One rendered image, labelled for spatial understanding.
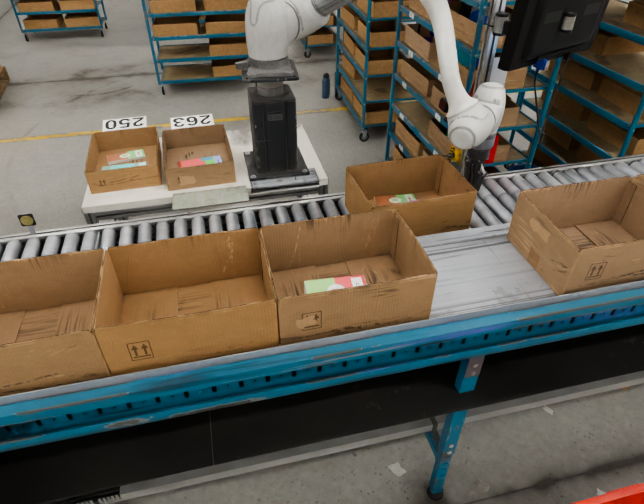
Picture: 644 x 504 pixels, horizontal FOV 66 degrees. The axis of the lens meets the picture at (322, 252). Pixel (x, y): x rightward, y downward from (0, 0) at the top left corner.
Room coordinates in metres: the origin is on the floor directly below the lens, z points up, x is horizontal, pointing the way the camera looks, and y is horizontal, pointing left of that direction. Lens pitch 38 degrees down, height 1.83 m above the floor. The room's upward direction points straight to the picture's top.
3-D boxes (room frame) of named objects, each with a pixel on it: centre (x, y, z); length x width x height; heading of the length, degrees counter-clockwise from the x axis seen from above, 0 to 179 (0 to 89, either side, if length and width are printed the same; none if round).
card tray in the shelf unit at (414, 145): (3.07, -0.70, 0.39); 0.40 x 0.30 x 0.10; 14
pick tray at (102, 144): (1.96, 0.86, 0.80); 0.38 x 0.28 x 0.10; 15
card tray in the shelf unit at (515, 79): (2.60, -0.81, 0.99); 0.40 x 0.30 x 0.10; 10
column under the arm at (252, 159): (2.00, 0.21, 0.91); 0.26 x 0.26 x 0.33; 13
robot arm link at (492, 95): (1.55, -0.53, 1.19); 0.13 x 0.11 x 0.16; 148
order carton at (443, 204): (1.58, -0.32, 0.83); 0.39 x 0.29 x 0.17; 105
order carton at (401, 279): (1.00, -0.06, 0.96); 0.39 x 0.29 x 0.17; 104
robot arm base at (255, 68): (2.01, 0.23, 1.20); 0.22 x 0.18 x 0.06; 99
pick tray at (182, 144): (1.99, 0.55, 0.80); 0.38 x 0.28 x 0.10; 15
